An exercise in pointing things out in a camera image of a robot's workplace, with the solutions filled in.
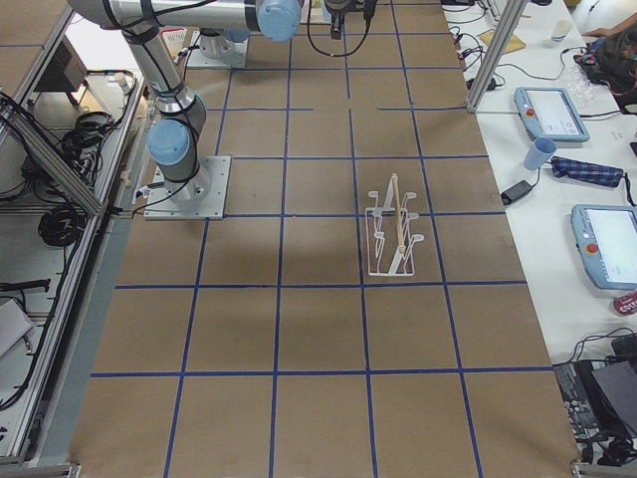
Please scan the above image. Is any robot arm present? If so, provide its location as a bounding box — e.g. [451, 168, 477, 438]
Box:
[69, 1, 303, 202]
[302, 0, 377, 59]

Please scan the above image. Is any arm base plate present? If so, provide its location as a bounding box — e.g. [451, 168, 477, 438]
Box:
[143, 156, 231, 220]
[187, 29, 250, 70]

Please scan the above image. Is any white wire cup rack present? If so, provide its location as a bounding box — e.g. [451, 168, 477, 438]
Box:
[364, 173, 425, 278]

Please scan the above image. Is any teach pendant near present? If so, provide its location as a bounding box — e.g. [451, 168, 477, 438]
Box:
[570, 204, 636, 291]

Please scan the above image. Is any aluminium frame post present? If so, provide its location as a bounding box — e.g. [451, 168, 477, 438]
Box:
[466, 0, 528, 113]

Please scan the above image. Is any teach pendant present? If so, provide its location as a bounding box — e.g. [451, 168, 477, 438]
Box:
[570, 204, 636, 291]
[514, 87, 589, 142]

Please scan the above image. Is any blue plaid folded umbrella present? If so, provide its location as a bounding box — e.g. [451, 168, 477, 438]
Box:
[550, 156, 624, 188]

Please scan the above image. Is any teach pendant far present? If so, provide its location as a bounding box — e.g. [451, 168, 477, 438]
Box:
[514, 87, 589, 142]

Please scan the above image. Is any black power adapter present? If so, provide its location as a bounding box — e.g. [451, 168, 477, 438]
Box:
[501, 180, 533, 206]

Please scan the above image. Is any blue cup on desk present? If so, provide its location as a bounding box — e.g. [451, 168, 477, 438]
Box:
[523, 137, 556, 170]

